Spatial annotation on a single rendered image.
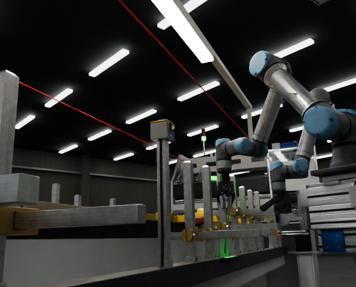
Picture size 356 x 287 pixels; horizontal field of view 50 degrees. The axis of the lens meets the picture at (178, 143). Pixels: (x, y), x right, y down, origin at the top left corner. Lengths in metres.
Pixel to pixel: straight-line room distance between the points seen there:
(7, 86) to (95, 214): 0.31
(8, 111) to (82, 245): 0.64
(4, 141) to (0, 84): 0.11
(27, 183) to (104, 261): 1.02
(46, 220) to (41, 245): 0.45
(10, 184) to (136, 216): 0.25
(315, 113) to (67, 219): 1.06
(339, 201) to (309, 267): 2.79
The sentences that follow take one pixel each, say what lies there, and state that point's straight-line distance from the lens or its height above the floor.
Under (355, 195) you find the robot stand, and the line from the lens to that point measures 1.42.
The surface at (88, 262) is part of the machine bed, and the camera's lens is 1.34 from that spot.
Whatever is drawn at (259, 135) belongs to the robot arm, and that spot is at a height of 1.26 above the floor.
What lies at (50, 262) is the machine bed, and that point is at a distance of 1.20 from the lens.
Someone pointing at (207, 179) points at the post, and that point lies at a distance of 1.86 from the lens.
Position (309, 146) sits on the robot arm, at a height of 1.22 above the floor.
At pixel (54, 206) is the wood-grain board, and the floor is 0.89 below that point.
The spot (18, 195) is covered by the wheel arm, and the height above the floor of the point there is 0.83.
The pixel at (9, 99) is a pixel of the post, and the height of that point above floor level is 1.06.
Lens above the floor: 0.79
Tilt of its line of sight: 14 degrees up
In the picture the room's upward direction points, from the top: 2 degrees counter-clockwise
